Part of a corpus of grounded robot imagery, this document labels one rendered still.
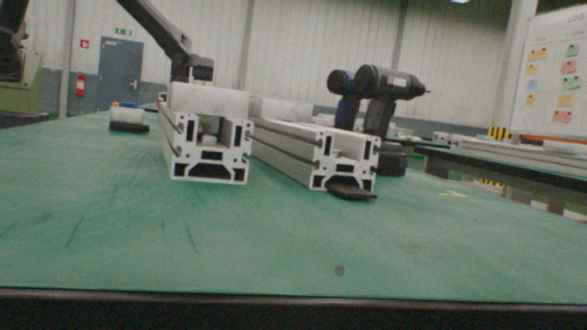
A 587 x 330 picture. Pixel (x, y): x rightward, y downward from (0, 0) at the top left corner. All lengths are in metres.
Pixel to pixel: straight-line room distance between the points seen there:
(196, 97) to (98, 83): 11.79
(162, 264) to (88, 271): 0.04
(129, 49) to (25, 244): 12.11
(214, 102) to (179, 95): 0.05
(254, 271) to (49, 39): 12.51
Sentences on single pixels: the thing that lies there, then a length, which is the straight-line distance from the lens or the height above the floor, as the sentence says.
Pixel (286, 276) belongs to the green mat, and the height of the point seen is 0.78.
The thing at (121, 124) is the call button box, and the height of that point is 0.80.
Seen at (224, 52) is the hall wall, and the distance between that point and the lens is 12.44.
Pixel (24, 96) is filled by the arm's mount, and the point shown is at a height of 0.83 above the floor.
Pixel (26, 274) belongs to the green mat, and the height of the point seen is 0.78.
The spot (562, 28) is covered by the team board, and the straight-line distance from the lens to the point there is 4.32.
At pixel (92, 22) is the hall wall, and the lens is 12.66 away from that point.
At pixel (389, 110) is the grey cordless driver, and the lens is 0.98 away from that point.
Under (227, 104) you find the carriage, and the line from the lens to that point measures 0.68.
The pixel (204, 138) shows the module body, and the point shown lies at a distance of 0.65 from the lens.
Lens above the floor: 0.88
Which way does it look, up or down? 6 degrees down
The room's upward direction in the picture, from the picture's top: 8 degrees clockwise
